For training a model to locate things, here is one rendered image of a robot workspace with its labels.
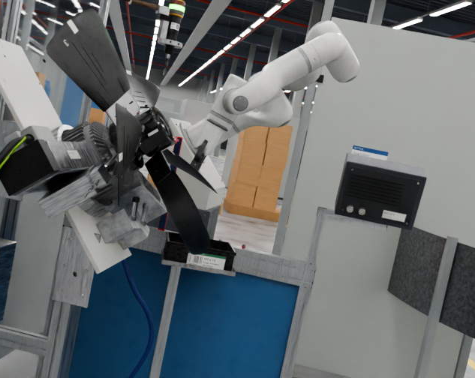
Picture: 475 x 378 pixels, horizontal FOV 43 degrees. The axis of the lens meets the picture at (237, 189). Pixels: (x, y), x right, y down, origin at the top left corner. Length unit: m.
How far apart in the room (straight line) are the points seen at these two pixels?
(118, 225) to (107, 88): 0.36
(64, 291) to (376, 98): 2.31
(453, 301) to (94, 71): 2.12
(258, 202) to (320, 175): 6.57
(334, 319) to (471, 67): 1.61
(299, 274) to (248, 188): 7.91
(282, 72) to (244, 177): 8.04
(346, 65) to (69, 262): 1.09
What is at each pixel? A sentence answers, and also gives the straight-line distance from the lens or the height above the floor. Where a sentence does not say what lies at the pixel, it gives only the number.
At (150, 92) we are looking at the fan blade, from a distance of 1.87.
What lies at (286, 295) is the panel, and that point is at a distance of 2.11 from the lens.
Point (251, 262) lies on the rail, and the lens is 2.08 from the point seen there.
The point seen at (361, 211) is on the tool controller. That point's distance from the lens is 2.01.
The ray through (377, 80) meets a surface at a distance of 3.53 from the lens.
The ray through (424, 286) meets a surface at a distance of 3.26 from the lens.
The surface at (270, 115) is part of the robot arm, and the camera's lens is 2.36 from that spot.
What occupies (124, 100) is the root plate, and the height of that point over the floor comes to 1.26.
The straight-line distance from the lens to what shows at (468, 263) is 3.05.
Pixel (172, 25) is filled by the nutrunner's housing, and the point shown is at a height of 1.50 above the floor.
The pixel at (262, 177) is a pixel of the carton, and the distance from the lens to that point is 9.98.
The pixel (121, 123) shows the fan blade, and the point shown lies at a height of 1.21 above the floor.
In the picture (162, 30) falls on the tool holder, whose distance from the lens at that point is 1.75.
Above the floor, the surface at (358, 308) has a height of 0.41.
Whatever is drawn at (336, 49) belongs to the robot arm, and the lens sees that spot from 1.97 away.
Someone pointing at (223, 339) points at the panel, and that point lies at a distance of 2.17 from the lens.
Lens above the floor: 1.23
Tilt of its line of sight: 5 degrees down
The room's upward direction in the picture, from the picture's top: 12 degrees clockwise
